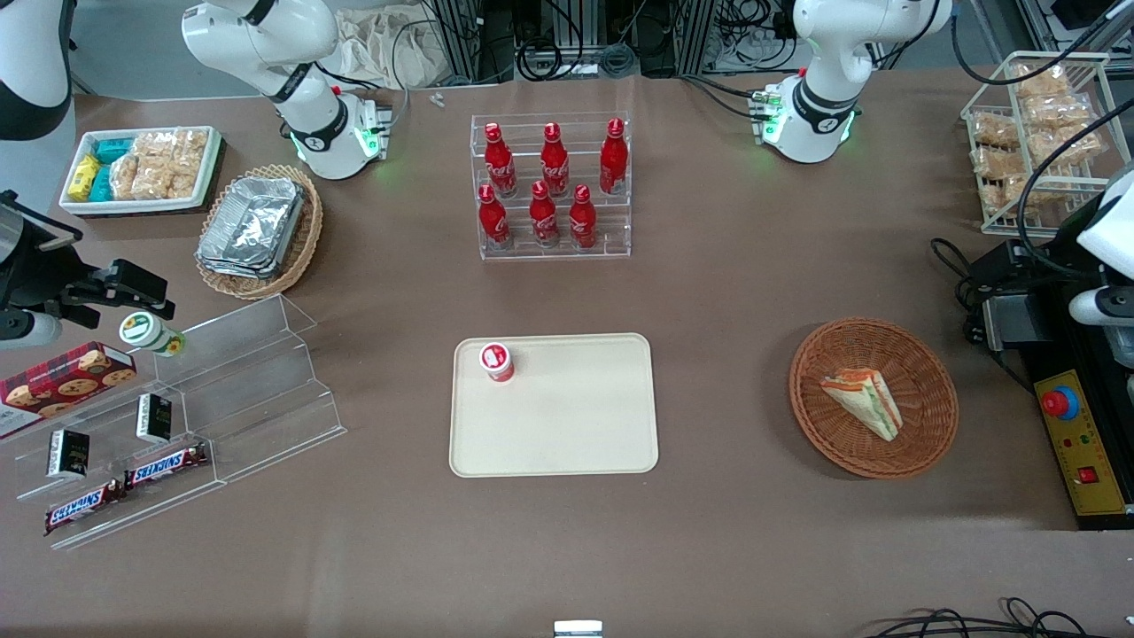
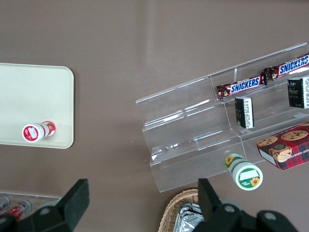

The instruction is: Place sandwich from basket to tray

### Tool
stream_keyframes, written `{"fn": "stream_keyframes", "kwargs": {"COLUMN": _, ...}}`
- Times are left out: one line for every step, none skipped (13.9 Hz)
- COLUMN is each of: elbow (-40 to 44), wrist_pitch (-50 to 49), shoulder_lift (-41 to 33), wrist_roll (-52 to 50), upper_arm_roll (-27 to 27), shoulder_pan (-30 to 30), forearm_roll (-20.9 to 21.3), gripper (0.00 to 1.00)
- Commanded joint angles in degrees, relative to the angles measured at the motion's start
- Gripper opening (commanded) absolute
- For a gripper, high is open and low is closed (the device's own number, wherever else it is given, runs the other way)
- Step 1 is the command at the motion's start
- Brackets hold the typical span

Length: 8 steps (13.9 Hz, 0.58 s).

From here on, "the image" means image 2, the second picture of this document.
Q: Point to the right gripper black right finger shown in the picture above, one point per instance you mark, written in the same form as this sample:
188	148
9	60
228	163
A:
207	198

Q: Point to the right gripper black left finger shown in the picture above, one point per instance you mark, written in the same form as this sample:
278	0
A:
74	200

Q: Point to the foil-wrapped sandwich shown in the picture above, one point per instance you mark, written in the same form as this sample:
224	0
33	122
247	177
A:
187	220

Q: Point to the tan wicker basket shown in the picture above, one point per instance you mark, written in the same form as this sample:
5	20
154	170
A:
172	207

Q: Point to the beige plastic tray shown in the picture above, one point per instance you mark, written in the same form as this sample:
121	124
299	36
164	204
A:
36	96

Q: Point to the clear acrylic bottle holder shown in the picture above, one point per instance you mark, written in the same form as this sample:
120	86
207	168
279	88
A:
41	198

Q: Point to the green sunflower yogurt bottle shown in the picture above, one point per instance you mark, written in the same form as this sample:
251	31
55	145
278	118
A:
246	177

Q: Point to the clear acrylic tiered display stand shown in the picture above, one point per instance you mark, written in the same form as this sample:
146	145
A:
183	130

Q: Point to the red strawberry yogurt bottle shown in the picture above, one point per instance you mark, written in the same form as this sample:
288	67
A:
31	132

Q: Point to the small black snack box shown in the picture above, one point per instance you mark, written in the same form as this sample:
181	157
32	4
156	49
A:
240	112
295	93

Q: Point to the red plaid cookie box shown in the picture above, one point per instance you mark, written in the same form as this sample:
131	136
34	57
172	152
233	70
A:
294	149

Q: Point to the Snickers chocolate bar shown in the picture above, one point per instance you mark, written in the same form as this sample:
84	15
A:
243	85
292	66

